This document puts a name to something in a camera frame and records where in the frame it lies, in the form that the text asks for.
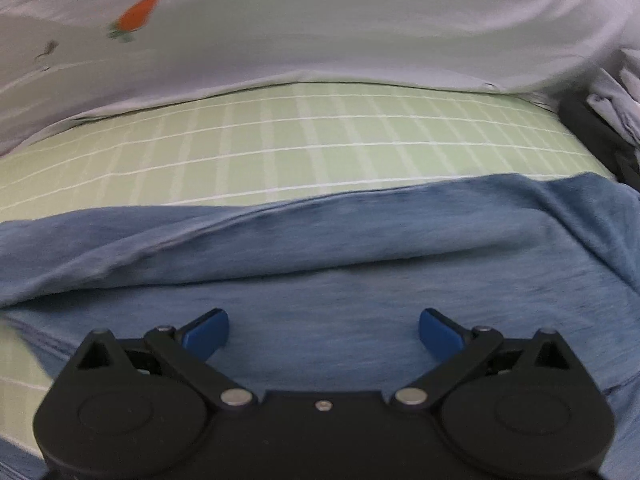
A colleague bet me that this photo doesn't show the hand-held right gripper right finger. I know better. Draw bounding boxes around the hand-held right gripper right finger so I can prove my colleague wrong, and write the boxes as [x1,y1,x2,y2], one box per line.
[391,308,577,414]

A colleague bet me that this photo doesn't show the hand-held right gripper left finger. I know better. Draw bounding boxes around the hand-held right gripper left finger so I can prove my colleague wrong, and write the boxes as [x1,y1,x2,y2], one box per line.
[74,308,259,414]

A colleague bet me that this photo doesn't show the white carrot print duvet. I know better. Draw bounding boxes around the white carrot print duvet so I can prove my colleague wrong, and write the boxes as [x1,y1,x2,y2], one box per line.
[0,0,640,158]

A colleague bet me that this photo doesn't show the pale grey cloth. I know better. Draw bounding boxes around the pale grey cloth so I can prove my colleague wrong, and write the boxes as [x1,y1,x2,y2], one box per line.
[585,47,640,147]

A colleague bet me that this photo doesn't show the green grid cutting mat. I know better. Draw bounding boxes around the green grid cutting mat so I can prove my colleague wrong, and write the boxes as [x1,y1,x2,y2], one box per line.
[0,82,617,453]

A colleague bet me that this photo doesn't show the blue denim jeans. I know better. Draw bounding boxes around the blue denim jeans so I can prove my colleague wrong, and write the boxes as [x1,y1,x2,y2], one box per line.
[0,172,640,480]

